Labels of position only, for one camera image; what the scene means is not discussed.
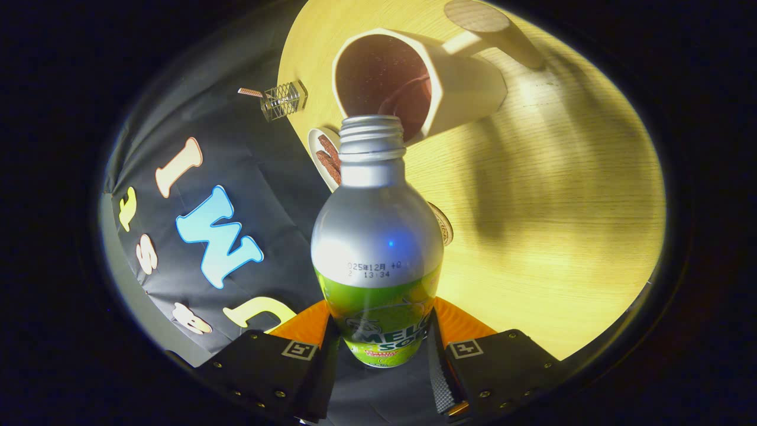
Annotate wire mesh holder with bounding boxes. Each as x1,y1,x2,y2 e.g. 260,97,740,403
260,80,309,122

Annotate white oval plate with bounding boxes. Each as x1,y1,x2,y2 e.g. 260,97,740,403
308,127,344,193

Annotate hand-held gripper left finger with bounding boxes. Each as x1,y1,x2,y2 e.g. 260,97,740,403
195,299,341,423

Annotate wooden table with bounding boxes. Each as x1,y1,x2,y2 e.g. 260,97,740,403
277,0,666,362

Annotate round wooden coaster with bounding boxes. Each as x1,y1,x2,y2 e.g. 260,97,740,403
427,202,454,247

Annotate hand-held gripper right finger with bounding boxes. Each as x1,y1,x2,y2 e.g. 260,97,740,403
427,297,561,418

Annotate brown sausage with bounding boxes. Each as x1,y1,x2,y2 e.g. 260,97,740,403
315,151,342,185
318,134,341,167

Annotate beige cup with wooden handle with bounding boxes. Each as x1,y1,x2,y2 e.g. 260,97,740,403
332,0,545,147

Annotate silver green juice bottle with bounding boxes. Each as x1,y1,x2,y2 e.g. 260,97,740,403
310,115,444,369

